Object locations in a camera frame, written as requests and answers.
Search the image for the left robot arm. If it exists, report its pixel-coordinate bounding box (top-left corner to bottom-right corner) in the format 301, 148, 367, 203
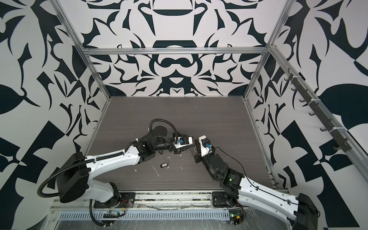
37, 126, 194, 203

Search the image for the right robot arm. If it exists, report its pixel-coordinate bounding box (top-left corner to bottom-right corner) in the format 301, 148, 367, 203
194, 138, 320, 230

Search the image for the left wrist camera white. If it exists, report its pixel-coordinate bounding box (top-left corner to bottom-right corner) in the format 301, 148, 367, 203
175, 136, 194, 149

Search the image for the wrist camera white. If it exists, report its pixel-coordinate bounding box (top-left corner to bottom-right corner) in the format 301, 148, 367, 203
199, 135, 212, 157
175, 136, 194, 149

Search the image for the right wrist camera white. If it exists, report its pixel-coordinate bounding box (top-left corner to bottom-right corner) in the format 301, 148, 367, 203
199, 135, 212, 157

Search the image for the black corrugated cable hose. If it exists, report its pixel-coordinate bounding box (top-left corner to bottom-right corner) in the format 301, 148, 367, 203
36, 118, 179, 198

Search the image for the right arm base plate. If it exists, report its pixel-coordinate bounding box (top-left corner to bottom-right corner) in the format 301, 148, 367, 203
212, 191, 239, 208

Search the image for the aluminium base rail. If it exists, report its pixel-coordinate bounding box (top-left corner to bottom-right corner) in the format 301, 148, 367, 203
50, 189, 295, 212

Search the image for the right circuit board with wires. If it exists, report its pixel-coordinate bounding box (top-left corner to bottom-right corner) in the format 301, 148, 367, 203
228, 209, 246, 225

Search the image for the circuit board with wires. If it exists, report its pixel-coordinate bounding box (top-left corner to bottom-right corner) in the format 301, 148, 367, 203
228, 209, 246, 225
103, 209, 126, 219

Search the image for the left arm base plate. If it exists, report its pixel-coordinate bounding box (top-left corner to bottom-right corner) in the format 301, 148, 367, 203
93, 192, 136, 209

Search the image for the left circuit board with wires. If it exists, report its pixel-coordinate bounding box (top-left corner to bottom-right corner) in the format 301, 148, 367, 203
103, 209, 126, 219

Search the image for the white slotted cable duct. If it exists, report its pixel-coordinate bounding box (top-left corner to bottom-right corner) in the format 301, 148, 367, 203
59, 209, 231, 220

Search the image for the horizontal aluminium frame bar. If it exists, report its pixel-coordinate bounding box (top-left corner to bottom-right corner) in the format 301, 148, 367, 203
82, 47, 267, 55

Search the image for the wall hook rail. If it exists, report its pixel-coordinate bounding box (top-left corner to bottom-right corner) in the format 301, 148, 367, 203
285, 73, 353, 152

